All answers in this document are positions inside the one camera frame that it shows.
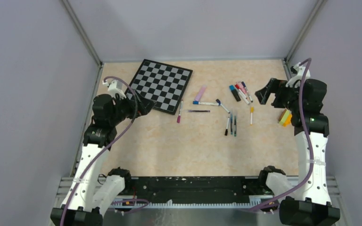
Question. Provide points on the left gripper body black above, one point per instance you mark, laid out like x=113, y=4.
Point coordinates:
x=124, y=108

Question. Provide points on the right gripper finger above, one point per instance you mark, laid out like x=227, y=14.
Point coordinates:
x=274, y=84
x=264, y=93

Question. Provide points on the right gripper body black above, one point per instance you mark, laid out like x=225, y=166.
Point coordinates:
x=287, y=97

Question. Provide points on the green gel pen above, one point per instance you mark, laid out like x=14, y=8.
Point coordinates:
x=235, y=123

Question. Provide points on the purple gel pen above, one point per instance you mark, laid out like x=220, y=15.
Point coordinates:
x=198, y=111

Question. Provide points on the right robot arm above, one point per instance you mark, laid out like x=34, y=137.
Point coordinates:
x=308, y=203

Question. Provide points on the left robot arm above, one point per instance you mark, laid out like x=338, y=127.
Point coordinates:
x=84, y=205

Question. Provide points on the blue gel pen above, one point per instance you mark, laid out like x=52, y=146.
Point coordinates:
x=231, y=122

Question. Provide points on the yellow orange block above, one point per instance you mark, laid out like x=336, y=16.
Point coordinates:
x=285, y=118

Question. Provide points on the thin marker navy cap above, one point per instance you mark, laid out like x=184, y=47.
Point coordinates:
x=247, y=92

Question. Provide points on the thin marker pink cap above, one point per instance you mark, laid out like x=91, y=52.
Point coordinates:
x=242, y=88

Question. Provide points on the black grey chessboard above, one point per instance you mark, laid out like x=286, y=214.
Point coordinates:
x=163, y=83

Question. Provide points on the black highlighter blue cap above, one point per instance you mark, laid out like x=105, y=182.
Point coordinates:
x=234, y=93

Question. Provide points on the white marker blue cap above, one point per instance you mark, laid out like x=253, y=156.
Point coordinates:
x=205, y=103

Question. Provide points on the lilac highlighter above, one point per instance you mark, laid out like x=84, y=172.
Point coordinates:
x=200, y=93

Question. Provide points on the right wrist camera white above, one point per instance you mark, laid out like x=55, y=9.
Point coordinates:
x=298, y=71

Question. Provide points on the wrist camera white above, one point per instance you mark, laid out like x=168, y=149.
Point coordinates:
x=298, y=71
x=114, y=88

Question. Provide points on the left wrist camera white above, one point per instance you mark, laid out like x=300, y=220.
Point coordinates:
x=114, y=88

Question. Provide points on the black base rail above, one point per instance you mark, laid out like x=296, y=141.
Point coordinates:
x=196, y=190

